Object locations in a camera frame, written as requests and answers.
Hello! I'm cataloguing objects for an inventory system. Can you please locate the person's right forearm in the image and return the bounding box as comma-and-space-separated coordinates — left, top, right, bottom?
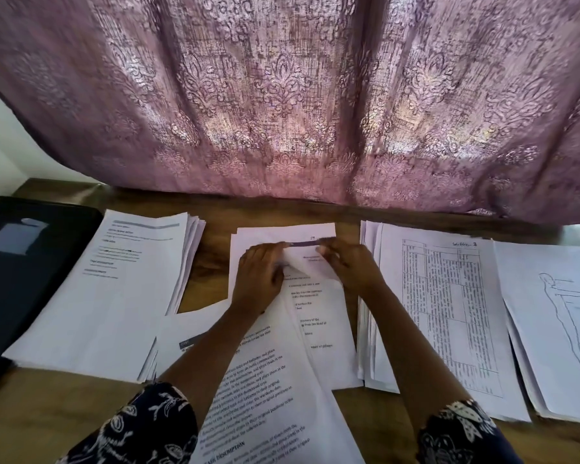
362, 285, 473, 431

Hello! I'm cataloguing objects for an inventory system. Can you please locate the pink patterned curtain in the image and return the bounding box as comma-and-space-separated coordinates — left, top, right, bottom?
0, 0, 580, 226

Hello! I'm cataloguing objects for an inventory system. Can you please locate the stack of printed papers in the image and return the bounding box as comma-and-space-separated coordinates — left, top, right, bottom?
2, 208, 207, 383

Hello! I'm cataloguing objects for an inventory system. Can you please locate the stack with dark header bar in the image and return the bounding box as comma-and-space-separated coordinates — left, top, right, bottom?
140, 296, 367, 464

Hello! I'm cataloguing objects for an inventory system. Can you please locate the black folder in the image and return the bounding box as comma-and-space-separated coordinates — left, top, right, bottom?
0, 196, 104, 397

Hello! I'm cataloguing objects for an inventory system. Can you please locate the person's left forearm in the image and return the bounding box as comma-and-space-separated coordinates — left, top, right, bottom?
159, 304, 262, 426

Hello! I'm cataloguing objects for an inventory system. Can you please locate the person's right hand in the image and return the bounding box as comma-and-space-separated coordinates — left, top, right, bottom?
316, 237, 386, 300

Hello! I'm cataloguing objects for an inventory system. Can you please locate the table-print paper pile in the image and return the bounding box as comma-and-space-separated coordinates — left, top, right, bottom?
356, 220, 533, 423

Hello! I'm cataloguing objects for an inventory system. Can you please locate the dark-header text paper pile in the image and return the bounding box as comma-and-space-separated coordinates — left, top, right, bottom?
227, 222, 365, 391

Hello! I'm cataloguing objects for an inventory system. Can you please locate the person's left hand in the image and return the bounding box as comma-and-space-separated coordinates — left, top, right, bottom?
229, 241, 291, 320

